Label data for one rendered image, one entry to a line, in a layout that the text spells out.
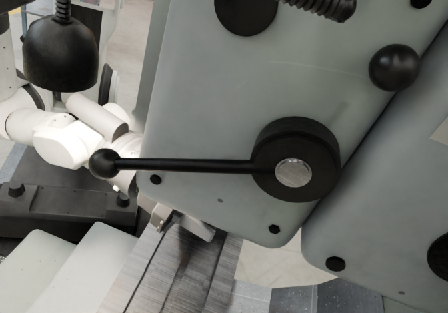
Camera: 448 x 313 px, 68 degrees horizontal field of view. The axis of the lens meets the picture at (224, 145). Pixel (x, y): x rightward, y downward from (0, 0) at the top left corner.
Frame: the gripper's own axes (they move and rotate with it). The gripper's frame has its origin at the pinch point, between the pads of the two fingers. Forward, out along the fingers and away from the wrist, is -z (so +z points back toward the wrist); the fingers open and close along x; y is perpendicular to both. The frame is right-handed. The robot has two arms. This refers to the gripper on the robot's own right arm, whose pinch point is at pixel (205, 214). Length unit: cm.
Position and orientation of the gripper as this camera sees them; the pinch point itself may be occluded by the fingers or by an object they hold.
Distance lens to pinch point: 50.7
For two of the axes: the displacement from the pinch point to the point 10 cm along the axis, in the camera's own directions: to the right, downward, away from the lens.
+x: 4.7, -4.2, 7.8
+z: -8.3, -5.1, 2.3
